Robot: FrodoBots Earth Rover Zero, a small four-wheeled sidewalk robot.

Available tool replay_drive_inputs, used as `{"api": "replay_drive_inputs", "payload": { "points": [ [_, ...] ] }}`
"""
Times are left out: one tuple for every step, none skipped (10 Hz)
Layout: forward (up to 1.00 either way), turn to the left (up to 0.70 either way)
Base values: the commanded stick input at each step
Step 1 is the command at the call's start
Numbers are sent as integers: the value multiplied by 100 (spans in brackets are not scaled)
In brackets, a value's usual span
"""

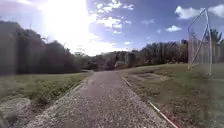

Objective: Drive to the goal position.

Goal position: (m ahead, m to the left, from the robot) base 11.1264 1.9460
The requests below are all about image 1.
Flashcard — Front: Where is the goal frame with net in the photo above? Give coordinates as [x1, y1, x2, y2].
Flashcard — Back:
[187, 7, 214, 77]

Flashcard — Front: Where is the grass field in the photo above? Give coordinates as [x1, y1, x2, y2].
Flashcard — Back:
[0, 70, 95, 128]
[119, 62, 224, 128]

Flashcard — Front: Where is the pale path edging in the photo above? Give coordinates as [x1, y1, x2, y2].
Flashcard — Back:
[120, 75, 180, 128]

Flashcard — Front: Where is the grey boulder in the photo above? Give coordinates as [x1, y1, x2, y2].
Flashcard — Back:
[0, 97, 32, 122]

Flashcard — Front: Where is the grey gravel path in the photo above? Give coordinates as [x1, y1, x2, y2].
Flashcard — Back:
[23, 70, 174, 128]

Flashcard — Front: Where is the row of trees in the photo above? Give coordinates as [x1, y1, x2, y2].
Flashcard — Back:
[0, 20, 224, 76]

